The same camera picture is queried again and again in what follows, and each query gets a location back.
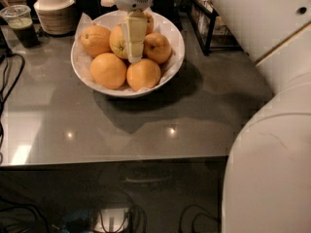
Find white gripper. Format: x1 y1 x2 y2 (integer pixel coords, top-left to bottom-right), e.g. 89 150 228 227
101 0 153 63

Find orange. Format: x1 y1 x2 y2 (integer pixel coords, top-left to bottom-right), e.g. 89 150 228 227
126 58 161 91
89 53 127 89
143 33 172 64
144 12 154 35
79 24 111 57
110 24 127 59

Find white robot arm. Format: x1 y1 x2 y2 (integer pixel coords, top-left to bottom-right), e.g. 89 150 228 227
211 0 311 233

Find white ceramic bowl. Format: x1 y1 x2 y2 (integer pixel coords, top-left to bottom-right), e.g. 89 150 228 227
70 8 186 99

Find black canister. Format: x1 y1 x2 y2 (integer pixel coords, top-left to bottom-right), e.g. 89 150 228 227
152 0 175 18

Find stack of paper bowls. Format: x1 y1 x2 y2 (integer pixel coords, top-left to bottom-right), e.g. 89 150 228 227
34 0 78 35

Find plastic cup with green drink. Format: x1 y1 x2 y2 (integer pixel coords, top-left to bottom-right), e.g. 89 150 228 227
0 5 39 48

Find black wire basket with packets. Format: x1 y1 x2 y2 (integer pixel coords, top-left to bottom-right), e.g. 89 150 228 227
187 0 241 54

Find black cable on left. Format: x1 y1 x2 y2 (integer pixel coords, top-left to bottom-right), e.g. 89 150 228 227
0 46 26 165

